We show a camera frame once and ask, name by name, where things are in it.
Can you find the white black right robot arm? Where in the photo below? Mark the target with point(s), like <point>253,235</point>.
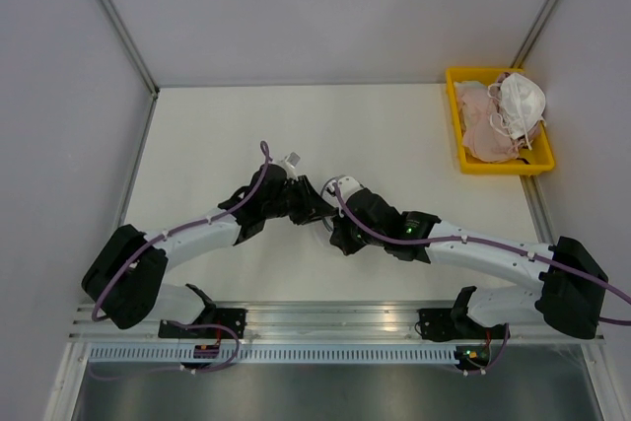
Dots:
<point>560,285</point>

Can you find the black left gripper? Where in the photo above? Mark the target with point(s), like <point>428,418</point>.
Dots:
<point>311,201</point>

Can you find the white bra in bin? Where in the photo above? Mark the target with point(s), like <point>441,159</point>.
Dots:
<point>520,105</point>

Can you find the aluminium rail frame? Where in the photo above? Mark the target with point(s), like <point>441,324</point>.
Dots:
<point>286,322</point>

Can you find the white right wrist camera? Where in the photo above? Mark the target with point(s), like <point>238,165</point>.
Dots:
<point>346,186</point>

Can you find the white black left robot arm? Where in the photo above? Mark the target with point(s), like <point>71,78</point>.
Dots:
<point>126,280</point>

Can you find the pink bras in bin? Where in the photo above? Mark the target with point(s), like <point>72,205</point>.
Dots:
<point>479,138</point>

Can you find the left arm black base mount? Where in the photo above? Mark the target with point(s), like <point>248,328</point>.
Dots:
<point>219,324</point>

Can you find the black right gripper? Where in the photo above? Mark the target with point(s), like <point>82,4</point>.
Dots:
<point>339,238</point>

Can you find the white mesh laundry bag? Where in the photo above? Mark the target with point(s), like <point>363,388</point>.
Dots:
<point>327,195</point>

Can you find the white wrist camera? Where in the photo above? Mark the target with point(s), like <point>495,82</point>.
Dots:
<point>289,164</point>
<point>346,186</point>

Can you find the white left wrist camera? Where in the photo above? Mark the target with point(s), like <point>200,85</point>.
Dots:
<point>289,164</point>

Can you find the yellow plastic bin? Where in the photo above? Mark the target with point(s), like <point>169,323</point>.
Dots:
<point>532,162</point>

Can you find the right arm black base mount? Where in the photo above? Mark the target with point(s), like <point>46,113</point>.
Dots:
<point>437,325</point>

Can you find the white slotted cable duct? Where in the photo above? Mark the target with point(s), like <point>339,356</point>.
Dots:
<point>278,353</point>

